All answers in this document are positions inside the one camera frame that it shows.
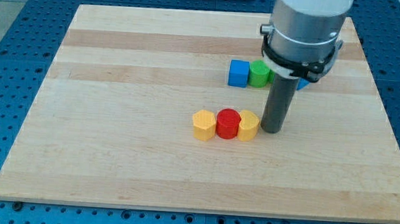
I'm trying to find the yellow heart block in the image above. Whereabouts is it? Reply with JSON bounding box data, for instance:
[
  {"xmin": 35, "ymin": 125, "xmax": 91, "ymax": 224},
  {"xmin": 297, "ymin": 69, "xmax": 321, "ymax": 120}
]
[{"xmin": 237, "ymin": 109, "xmax": 260, "ymax": 142}]

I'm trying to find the yellow pentagon block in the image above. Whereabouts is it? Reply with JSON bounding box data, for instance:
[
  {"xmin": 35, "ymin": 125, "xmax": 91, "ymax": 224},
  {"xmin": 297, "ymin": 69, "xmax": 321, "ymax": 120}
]
[{"xmin": 192, "ymin": 109, "xmax": 217, "ymax": 142}]

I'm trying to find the wooden board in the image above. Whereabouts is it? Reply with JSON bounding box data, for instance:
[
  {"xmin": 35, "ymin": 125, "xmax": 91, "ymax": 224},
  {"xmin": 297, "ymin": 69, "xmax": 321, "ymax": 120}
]
[{"xmin": 0, "ymin": 5, "xmax": 400, "ymax": 224}]

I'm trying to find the blue cube block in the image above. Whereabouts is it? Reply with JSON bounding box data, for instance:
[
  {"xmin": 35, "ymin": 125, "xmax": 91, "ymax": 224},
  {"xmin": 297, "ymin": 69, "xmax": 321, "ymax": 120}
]
[{"xmin": 227, "ymin": 59, "xmax": 250, "ymax": 87}]

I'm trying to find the green block behind rod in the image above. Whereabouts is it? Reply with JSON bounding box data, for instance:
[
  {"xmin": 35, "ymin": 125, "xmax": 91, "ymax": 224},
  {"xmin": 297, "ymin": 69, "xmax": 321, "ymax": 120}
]
[{"xmin": 268, "ymin": 70, "xmax": 275, "ymax": 84}]

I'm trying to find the green cylinder block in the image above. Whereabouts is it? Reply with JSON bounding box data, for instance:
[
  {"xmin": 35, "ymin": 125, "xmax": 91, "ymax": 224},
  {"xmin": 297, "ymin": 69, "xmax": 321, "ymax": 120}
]
[{"xmin": 248, "ymin": 60, "xmax": 270, "ymax": 88}]

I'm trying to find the robot arm silver white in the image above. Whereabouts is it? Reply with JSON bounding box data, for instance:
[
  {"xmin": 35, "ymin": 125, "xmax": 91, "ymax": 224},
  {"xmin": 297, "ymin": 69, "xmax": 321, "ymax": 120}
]
[{"xmin": 260, "ymin": 0, "xmax": 354, "ymax": 82}]

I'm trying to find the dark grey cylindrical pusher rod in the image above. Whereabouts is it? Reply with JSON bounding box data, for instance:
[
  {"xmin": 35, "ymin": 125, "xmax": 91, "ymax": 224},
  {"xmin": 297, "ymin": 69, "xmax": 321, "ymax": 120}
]
[{"xmin": 261, "ymin": 75, "xmax": 299, "ymax": 133}]

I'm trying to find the blue block behind rod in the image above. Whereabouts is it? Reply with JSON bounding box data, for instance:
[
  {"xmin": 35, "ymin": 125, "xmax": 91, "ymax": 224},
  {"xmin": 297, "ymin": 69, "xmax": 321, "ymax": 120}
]
[{"xmin": 296, "ymin": 78, "xmax": 310, "ymax": 91}]

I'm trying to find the red cylinder block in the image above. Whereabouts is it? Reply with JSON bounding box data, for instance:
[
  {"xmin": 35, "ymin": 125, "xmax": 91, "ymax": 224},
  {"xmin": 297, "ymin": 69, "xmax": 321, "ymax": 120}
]
[{"xmin": 215, "ymin": 108, "xmax": 241, "ymax": 139}]

